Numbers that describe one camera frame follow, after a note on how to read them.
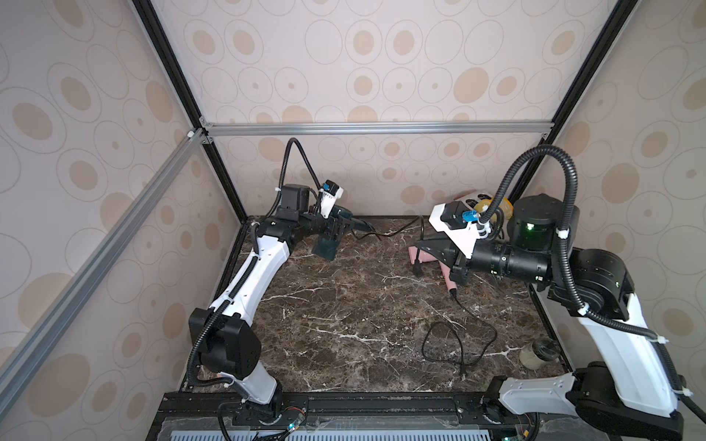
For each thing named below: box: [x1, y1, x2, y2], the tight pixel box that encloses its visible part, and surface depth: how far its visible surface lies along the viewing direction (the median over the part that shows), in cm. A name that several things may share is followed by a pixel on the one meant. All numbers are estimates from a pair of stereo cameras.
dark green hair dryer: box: [310, 204, 376, 261], surface depth 78 cm
